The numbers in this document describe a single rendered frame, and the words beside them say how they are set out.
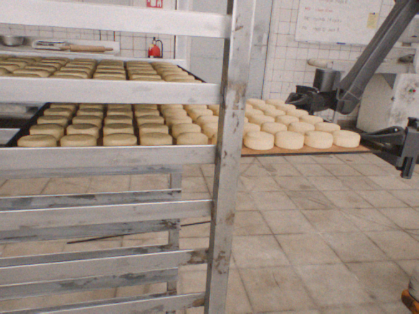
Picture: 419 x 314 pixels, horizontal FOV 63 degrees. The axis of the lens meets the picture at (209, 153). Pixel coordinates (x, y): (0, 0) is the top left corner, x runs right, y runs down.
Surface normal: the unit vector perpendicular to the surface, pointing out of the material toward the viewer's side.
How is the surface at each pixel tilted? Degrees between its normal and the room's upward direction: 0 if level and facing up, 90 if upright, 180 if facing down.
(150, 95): 90
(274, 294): 0
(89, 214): 90
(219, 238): 90
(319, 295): 0
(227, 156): 90
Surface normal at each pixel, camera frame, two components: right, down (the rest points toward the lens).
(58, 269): 0.25, 0.33
